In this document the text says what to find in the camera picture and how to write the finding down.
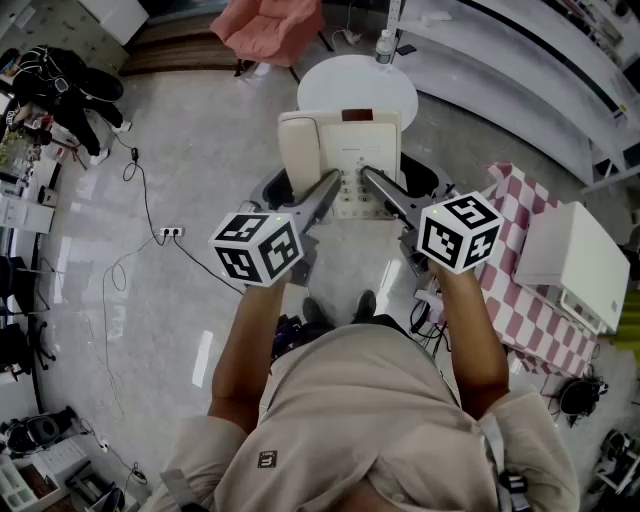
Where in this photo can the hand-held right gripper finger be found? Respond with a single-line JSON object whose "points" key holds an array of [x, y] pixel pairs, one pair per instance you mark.
{"points": [[392, 200], [425, 180]]}

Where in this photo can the round white table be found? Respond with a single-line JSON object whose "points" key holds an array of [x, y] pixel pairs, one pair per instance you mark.
{"points": [[350, 85]]}

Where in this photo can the red tripod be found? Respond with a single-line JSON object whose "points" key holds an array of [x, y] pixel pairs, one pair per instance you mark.
{"points": [[75, 150]]}

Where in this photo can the person's left forearm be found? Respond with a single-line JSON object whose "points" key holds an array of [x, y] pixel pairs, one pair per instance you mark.
{"points": [[245, 350]]}

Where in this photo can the white cluttered desk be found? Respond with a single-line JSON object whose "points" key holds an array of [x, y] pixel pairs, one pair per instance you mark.
{"points": [[25, 210]]}

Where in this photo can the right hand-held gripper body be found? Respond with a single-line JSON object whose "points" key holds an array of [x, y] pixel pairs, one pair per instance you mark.
{"points": [[450, 240]]}

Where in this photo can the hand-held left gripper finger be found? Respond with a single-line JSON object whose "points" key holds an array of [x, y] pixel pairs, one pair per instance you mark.
{"points": [[272, 192], [320, 200]]}

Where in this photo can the white shelf rack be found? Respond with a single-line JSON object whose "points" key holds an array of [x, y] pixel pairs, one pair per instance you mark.
{"points": [[525, 65]]}

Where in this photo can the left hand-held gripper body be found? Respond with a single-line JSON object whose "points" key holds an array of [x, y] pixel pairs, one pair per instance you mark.
{"points": [[250, 260]]}

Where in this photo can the clear water bottle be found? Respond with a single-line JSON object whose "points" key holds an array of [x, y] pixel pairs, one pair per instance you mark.
{"points": [[384, 50]]}

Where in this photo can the person's right forearm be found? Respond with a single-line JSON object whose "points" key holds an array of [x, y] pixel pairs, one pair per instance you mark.
{"points": [[472, 340]]}

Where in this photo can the black purple pouch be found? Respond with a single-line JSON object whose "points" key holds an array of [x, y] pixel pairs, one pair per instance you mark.
{"points": [[286, 335]]}

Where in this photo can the lime green object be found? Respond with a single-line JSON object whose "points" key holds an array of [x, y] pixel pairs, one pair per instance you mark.
{"points": [[631, 325]]}

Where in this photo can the person's beige shirt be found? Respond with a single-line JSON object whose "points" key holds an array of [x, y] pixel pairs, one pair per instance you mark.
{"points": [[360, 415]]}

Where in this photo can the pink armchair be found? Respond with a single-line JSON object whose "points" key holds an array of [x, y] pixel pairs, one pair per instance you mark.
{"points": [[270, 30]]}

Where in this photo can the wooden step platform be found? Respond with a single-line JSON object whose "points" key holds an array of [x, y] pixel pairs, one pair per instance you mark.
{"points": [[175, 47]]}

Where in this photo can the black white device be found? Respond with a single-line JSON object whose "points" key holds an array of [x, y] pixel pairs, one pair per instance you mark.
{"points": [[620, 460]]}

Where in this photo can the white cabinet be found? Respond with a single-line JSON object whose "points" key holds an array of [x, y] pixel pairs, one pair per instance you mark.
{"points": [[117, 17]]}

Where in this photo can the person's black trousers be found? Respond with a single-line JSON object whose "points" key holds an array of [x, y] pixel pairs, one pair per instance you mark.
{"points": [[320, 330]]}

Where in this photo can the beige telephone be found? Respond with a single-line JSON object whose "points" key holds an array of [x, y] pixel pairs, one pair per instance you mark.
{"points": [[370, 145]]}

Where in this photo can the black headset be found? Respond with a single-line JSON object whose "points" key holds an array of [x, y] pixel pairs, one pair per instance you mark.
{"points": [[37, 430]]}

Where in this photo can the dark smartphone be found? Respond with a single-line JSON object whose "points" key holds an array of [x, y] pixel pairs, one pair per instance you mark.
{"points": [[406, 49]]}

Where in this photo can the pink checkered cloth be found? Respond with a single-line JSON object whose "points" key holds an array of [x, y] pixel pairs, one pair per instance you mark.
{"points": [[520, 310]]}

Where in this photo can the person's right black shoe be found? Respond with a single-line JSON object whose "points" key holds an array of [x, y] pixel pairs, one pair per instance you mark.
{"points": [[365, 305]]}

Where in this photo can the person's left black shoe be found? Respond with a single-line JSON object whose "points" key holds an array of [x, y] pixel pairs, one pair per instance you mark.
{"points": [[313, 310]]}

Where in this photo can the black office chair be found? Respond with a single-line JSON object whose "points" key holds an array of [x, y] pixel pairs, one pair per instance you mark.
{"points": [[15, 345]]}

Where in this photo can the white box appliance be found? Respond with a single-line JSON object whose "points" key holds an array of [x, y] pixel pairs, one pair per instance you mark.
{"points": [[570, 255]]}

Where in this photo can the person's black shoe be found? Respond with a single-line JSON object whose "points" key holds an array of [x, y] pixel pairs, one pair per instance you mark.
{"points": [[365, 305], [313, 310]]}

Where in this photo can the white power strip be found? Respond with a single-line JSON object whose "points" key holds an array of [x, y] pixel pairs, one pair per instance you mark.
{"points": [[172, 232]]}

